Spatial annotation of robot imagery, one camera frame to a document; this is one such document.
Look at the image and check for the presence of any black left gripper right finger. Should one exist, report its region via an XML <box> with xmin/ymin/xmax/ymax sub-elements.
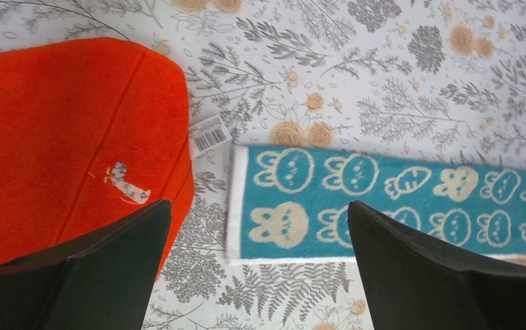
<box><xmin>347</xmin><ymin>201</ymin><xmax>526</xmax><ymax>329</ymax></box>

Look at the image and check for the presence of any teal bunny pattern towel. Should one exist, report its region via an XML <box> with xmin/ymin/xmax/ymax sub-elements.
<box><xmin>226</xmin><ymin>146</ymin><xmax>526</xmax><ymax>265</ymax></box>

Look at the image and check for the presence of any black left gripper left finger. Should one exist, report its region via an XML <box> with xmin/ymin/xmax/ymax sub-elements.
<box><xmin>0</xmin><ymin>200</ymin><xmax>172</xmax><ymax>329</ymax></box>

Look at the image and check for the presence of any orange red towel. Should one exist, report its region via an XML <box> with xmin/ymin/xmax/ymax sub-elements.
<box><xmin>0</xmin><ymin>37</ymin><xmax>196</xmax><ymax>265</ymax></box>

